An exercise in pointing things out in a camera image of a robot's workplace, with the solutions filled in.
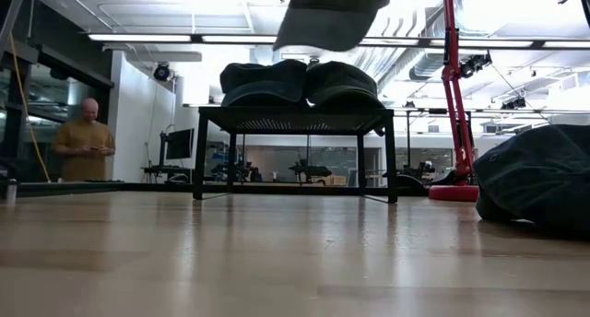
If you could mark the grey baseball cap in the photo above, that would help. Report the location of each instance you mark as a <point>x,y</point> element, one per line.
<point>341,77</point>
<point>327,27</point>

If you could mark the dark green baseball cap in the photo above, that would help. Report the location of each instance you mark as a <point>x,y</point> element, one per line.
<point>534,179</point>

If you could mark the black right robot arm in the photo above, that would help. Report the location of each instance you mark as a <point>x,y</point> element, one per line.
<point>585,3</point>

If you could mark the background black robot arm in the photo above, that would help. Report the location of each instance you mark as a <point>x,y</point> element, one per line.
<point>309,171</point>
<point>417,169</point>
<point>244,172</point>

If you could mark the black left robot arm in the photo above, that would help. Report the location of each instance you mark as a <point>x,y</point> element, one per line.
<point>11,13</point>

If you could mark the black perforated metal stand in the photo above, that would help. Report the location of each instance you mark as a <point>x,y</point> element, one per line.
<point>299,119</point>

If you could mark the long ceiling light bar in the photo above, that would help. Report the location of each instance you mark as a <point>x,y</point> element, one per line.
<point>138,38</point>

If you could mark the black computer monitor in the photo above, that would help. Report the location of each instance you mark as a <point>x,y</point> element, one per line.
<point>180,144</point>

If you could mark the brown cardboard box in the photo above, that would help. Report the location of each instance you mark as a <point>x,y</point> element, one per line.
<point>334,180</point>

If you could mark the black track spotlight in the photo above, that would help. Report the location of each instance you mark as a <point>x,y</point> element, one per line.
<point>475,64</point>
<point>514,103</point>

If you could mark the black background desk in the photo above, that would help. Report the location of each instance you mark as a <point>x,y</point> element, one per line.
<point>161,168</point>

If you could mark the person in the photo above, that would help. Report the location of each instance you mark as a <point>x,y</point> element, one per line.
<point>83,137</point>

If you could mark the silver cylinder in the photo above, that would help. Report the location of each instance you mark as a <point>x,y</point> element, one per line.
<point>11,192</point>

